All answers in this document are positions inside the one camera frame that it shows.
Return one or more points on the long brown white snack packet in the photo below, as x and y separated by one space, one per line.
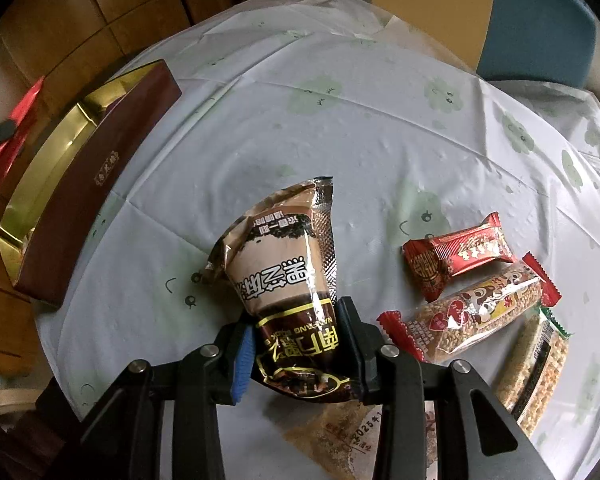
280 270

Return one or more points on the cereal bar with green ends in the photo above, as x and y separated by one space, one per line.
530 375

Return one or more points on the maroon box with gold lining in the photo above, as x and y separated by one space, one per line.
110 170

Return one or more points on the clear pastry packet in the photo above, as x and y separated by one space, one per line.
340 435

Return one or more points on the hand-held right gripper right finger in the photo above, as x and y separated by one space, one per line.
362 360

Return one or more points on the rice bar with red ends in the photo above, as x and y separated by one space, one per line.
475 310

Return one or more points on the large red snack packet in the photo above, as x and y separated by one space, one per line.
22 107

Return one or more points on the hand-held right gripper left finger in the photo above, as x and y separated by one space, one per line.
242 360

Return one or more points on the small red snack packet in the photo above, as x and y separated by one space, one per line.
450 260

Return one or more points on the wooden chair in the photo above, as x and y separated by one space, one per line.
10 402

